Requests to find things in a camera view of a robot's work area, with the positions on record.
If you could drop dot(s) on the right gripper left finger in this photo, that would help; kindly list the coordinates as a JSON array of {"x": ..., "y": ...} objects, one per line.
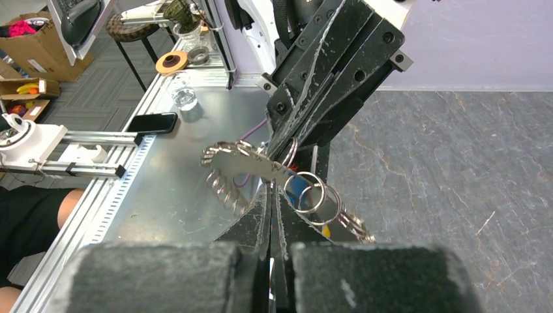
[{"x": 230, "y": 274}]

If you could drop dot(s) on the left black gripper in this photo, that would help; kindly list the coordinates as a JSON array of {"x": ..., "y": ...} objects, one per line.
[{"x": 331, "y": 56}]

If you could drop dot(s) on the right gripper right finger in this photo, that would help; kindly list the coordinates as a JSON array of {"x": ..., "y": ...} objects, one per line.
[{"x": 314, "y": 274}]

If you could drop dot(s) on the round keyring disc with keys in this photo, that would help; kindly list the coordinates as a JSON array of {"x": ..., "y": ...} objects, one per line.
[{"x": 225, "y": 160}]

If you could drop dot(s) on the blue-headed key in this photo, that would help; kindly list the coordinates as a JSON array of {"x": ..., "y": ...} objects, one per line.
[{"x": 294, "y": 190}]

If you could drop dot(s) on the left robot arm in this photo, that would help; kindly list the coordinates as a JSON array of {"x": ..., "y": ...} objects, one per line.
[{"x": 256, "y": 19}]

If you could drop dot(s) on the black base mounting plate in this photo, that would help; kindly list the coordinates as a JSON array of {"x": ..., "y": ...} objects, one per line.
[{"x": 314, "y": 159}]

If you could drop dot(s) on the clear drinking glass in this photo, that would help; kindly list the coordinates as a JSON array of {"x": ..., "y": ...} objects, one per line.
[{"x": 182, "y": 93}]

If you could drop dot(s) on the black smartphone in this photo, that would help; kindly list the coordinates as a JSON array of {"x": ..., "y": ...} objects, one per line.
[{"x": 157, "y": 123}]

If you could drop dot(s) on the brown tape roll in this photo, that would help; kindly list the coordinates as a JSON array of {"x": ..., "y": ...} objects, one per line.
[{"x": 171, "y": 62}]

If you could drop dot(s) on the round wicker stool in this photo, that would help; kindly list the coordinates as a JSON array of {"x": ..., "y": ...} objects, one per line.
[{"x": 124, "y": 33}]

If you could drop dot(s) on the person in black shirt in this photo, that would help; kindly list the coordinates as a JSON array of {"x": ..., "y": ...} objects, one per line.
[{"x": 31, "y": 218}]

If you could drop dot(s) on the cardboard box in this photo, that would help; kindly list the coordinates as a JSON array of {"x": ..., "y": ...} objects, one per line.
[{"x": 32, "y": 41}]

